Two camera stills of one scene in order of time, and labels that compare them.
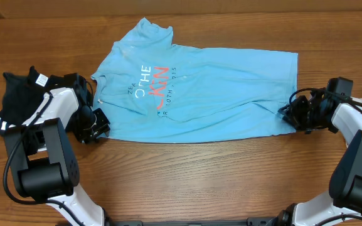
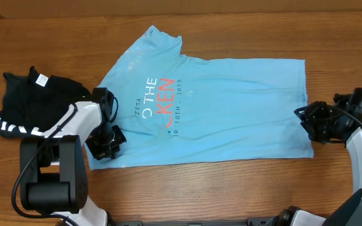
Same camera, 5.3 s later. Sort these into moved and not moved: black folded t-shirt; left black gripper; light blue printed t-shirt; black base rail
Moved: left black gripper; light blue printed t-shirt
Not moved: black base rail; black folded t-shirt
